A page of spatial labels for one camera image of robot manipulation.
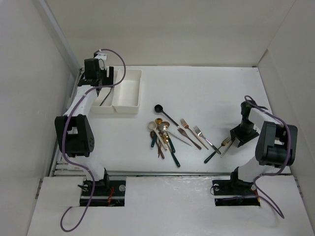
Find white utensil tray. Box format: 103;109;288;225
112;69;142;114
91;66;117;114

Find white left utensil tray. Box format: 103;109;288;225
91;66;117;114

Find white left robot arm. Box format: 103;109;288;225
55;58;114;195

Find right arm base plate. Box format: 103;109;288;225
212;179;260;207

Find black round spoon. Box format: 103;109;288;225
154;104;180;128

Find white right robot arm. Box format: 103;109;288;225
228;101;298;194

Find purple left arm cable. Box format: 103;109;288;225
60;48;127;233

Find gold fork green handle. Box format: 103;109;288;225
204;137;231;164

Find gold spoon green handle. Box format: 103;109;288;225
162;135;181;168

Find copper fork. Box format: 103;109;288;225
177;128;202;150

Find cream white spoon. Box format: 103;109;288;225
148;121;168;150

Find white right utensil tray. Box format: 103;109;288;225
112;69;142;114

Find silver spoon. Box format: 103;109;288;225
157;122;191;146

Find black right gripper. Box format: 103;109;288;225
230;119;259;148

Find black fork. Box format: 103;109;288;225
99;88;112;106

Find copper spoon green handle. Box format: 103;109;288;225
150;131;157;148

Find aluminium rail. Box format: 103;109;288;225
49;169;293;177

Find silver fork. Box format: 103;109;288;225
193;126;217;150

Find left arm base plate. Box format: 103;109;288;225
78;180;126;207

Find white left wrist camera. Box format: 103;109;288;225
94;49;108;62

